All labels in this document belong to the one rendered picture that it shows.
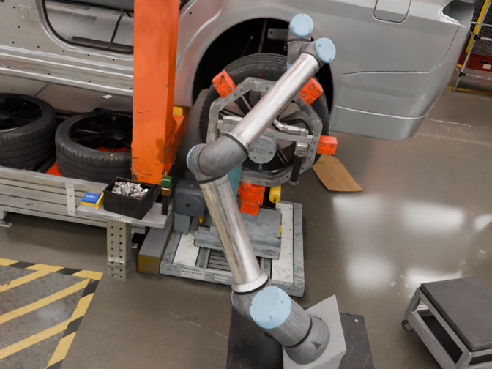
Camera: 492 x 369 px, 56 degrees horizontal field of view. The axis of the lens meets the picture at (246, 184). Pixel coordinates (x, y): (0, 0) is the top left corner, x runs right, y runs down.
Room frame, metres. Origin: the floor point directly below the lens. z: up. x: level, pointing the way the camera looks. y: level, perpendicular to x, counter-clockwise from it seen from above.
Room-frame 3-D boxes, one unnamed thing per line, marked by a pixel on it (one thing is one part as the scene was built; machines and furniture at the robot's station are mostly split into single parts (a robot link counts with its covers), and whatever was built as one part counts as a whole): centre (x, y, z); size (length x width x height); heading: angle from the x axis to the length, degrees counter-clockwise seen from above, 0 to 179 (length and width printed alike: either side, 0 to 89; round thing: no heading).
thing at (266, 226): (2.22, -0.04, 0.32); 0.40 x 0.30 x 0.28; 90
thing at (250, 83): (2.05, -0.04, 0.85); 0.54 x 0.07 x 0.54; 90
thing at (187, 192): (2.31, 0.30, 0.26); 0.42 x 0.18 x 0.35; 0
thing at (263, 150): (1.98, -0.04, 0.85); 0.21 x 0.14 x 0.14; 0
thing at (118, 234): (1.82, 0.60, 0.21); 0.10 x 0.10 x 0.42; 0
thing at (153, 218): (1.82, 0.57, 0.44); 0.43 x 0.17 x 0.03; 90
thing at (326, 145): (2.06, -0.36, 0.85); 0.09 x 0.08 x 0.07; 90
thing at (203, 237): (2.22, -0.01, 0.13); 0.50 x 0.36 x 0.10; 90
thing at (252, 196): (2.09, -0.04, 0.48); 0.16 x 0.12 x 0.17; 0
